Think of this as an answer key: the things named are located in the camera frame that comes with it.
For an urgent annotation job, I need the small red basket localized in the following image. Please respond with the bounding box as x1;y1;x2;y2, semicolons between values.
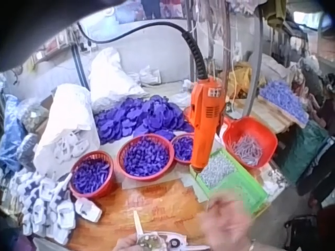
170;132;196;165

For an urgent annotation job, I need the pile of white plug housings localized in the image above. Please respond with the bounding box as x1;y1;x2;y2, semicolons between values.
9;170;103;245

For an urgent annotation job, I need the blue plastic bag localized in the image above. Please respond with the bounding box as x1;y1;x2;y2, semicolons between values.
0;93;27;174

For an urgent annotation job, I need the pile of blue covers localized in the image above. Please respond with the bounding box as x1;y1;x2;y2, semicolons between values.
93;94;195;145

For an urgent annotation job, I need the white woven sack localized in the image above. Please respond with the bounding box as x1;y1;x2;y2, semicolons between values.
88;47;150;112

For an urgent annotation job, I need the grey metal pole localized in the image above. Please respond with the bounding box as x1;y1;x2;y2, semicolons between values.
248;0;263;116

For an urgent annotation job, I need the green sack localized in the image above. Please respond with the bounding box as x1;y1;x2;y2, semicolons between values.
276;122;328;184

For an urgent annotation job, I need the white plastic strip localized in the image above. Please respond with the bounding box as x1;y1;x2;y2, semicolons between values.
132;210;144;236

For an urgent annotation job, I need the white cloth bag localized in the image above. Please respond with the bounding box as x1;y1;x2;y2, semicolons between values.
261;53;297;85

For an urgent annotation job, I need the wooden board of blue parts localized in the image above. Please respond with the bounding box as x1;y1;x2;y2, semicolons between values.
257;79;310;129

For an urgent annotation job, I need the person's left hand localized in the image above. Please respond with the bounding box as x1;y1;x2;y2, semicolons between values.
114;234;141;251

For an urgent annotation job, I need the black screwdriver cable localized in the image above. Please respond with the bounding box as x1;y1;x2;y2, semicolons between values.
77;21;208;80

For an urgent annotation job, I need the cluttered wall shelf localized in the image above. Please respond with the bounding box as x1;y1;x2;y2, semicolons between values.
30;28;98;69

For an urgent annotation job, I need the medium red basket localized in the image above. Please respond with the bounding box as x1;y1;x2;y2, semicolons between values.
68;151;115;199

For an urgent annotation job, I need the blue small parts heap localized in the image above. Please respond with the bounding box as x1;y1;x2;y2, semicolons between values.
173;134;195;162

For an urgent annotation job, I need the white wall socket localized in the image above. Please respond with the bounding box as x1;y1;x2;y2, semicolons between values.
233;41;243;62

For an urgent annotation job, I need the white sack of housings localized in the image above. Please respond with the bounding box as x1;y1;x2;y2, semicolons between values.
33;83;102;181

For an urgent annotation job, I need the yellow plastic bag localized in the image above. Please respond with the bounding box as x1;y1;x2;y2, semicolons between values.
227;62;253;99

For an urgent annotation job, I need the hanging cables bundle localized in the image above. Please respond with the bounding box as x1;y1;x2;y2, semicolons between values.
185;0;234;79

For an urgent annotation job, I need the green plastic tray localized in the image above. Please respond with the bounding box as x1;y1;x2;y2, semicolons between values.
195;149;270;218

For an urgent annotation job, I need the orange electric screwdriver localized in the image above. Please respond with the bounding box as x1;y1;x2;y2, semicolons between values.
188;79;225;175

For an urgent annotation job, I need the heap of short screws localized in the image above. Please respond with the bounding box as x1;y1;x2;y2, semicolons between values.
200;154;238;188

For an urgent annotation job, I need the heap of long screws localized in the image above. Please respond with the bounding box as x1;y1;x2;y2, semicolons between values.
230;133;264;167

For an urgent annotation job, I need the clear bag of grey parts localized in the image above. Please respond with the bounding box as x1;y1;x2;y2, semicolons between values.
19;101;50;134

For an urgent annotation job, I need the blue caps heap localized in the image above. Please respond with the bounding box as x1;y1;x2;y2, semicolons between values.
122;136;170;176

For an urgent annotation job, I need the large red basket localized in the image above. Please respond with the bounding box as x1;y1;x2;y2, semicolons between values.
116;133;175;181

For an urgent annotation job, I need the red plastic scoop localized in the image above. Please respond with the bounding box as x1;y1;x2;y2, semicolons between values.
222;116;278;168

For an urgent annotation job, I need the blue clips heap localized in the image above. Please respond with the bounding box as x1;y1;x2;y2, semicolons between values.
72;156;111;192

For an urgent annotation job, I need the white power cable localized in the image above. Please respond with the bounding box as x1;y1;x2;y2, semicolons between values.
229;55;239;100

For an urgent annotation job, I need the person's right hand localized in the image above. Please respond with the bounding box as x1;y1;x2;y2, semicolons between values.
200;198;253;251

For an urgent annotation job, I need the black bag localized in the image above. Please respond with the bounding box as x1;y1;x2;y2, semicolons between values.
283;214;326;251

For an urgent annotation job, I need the white plug assembly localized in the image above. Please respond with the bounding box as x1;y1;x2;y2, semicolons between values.
135;232;210;251

